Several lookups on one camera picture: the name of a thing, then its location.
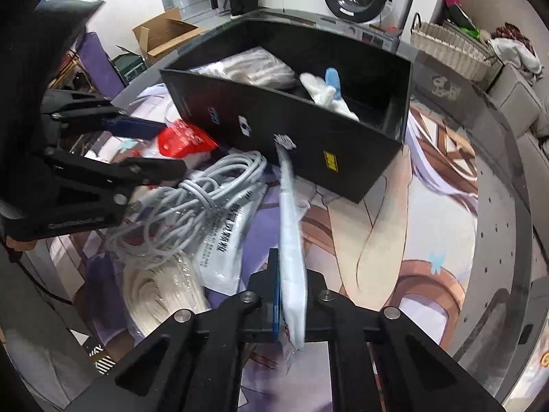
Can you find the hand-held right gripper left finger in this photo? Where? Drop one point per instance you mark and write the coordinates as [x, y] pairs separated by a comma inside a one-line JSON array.
[[275, 296]]

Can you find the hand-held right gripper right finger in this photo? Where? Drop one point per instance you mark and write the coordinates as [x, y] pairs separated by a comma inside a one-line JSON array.
[[315, 304]]

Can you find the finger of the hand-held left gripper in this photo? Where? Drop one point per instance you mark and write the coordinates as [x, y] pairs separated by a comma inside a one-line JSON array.
[[152, 167], [128, 125]]

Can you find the red plastic packet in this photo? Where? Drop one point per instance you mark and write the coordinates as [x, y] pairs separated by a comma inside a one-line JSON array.
[[184, 139]]

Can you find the white plastic packet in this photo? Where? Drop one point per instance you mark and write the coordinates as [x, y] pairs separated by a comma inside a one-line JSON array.
[[291, 240]]

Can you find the black storage box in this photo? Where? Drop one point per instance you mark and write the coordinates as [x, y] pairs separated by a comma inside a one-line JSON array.
[[274, 137]]

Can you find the dark green case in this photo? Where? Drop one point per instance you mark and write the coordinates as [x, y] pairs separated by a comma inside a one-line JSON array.
[[128, 68]]

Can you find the purple rolled mat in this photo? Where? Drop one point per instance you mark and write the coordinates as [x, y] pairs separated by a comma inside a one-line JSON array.
[[96, 64]]

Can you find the white printed packet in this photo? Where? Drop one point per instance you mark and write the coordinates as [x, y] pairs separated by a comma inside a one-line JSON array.
[[225, 244]]

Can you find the printed cartoon mat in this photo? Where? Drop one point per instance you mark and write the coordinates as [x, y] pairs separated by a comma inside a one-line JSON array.
[[386, 244]]

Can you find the open cardboard box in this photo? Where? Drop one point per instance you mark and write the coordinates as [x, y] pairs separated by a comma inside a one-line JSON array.
[[165, 36]]

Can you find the white glove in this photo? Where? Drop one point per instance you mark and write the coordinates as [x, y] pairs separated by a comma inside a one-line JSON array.
[[328, 94]]

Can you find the blue cloth piece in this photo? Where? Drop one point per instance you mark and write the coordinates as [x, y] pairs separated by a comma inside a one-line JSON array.
[[333, 79]]

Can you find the white wicker basket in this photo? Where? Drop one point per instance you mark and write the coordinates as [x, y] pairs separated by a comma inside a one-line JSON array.
[[452, 47]]

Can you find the pile of clothes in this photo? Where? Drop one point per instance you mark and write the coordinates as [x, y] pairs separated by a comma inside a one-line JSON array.
[[514, 49]]

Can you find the pink artificial flower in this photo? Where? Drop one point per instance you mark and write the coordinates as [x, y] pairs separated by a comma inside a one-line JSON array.
[[455, 2]]

